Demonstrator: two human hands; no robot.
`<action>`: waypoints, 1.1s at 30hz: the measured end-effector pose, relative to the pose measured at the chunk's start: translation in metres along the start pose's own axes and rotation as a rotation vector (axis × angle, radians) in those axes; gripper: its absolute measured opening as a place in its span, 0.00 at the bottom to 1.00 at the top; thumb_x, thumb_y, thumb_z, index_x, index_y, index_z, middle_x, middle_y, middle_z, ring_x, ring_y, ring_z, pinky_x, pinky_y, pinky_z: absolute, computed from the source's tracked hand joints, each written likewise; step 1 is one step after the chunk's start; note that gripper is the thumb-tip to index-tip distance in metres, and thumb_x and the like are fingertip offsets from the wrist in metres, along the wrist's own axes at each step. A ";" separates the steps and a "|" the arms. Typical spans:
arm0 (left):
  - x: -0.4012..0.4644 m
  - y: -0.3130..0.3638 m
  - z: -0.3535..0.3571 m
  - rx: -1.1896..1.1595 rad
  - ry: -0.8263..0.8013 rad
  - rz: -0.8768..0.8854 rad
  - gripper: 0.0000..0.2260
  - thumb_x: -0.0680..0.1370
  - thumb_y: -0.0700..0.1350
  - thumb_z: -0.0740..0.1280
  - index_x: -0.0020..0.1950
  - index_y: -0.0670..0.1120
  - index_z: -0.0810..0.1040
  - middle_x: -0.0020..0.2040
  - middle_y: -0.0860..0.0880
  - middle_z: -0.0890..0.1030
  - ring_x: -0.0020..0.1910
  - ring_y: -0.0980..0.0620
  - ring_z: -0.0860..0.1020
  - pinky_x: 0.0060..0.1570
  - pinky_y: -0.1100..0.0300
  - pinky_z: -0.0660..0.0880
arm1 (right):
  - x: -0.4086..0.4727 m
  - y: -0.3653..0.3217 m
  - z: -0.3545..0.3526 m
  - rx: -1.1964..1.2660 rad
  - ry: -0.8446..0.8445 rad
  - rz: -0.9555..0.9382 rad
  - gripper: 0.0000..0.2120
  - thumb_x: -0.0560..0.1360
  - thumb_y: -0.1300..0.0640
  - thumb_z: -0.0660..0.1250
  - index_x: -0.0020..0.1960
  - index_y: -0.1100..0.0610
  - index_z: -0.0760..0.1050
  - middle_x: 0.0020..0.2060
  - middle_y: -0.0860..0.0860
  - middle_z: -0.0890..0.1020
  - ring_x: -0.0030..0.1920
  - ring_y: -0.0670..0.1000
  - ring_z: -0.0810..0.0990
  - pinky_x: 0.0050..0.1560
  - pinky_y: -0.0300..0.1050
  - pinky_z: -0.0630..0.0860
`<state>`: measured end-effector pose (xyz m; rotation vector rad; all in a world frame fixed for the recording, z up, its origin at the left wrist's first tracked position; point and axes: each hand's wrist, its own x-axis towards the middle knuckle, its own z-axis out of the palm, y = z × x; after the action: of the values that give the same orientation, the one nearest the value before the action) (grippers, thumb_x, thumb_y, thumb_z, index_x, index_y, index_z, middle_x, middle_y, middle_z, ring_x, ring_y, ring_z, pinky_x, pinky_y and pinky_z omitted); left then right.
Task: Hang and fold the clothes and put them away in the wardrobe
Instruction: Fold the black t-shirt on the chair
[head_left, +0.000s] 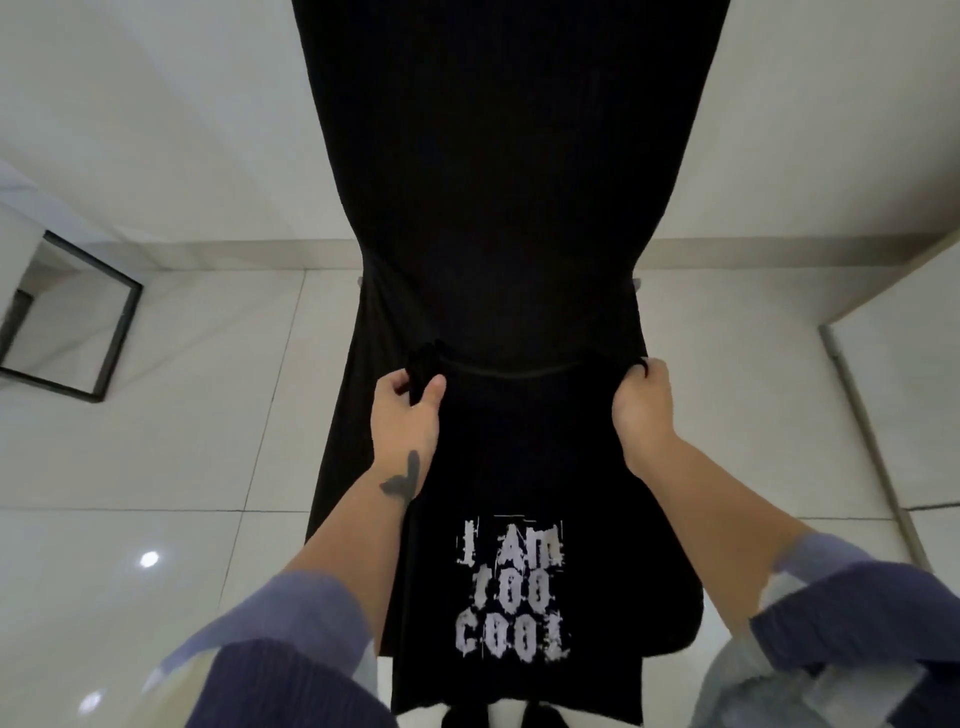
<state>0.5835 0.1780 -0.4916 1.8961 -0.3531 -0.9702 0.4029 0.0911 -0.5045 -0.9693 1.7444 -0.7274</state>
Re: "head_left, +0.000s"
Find white door with metal edge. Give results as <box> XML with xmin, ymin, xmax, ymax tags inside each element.
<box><xmin>817</xmin><ymin>238</ymin><xmax>960</xmax><ymax>575</ymax></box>

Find person's right hand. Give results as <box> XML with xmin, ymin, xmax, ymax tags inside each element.
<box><xmin>611</xmin><ymin>357</ymin><xmax>678</xmax><ymax>479</ymax></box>

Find person's blue left sleeve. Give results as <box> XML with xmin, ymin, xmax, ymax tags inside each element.
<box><xmin>141</xmin><ymin>570</ymin><xmax>400</xmax><ymax>728</ymax></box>

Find person's blue right sleeve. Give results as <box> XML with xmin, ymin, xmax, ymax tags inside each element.
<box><xmin>688</xmin><ymin>532</ymin><xmax>960</xmax><ymax>728</ymax></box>

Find black framed mirror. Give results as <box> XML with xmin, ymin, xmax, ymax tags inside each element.
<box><xmin>0</xmin><ymin>230</ymin><xmax>144</xmax><ymax>405</ymax></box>

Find person's left hand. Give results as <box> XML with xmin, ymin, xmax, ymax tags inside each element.
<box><xmin>369</xmin><ymin>369</ymin><xmax>448</xmax><ymax>490</ymax></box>

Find person's right forearm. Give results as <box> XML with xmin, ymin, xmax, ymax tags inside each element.
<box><xmin>628</xmin><ymin>435</ymin><xmax>817</xmax><ymax>640</ymax></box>

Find person's left forearm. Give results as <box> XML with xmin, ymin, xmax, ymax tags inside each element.
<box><xmin>282</xmin><ymin>466</ymin><xmax>423</xmax><ymax>655</ymax></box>

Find black cloth covered board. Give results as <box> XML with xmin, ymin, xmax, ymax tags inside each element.
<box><xmin>291</xmin><ymin>0</ymin><xmax>733</xmax><ymax>543</ymax></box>

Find black t-shirt with white print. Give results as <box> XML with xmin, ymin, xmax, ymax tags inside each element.
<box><xmin>377</xmin><ymin>339</ymin><xmax>706</xmax><ymax>726</ymax></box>

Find person's blue sleeve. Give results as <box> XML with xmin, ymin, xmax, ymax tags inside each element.
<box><xmin>688</xmin><ymin>532</ymin><xmax>960</xmax><ymax>728</ymax></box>
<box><xmin>141</xmin><ymin>570</ymin><xmax>400</xmax><ymax>728</ymax></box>

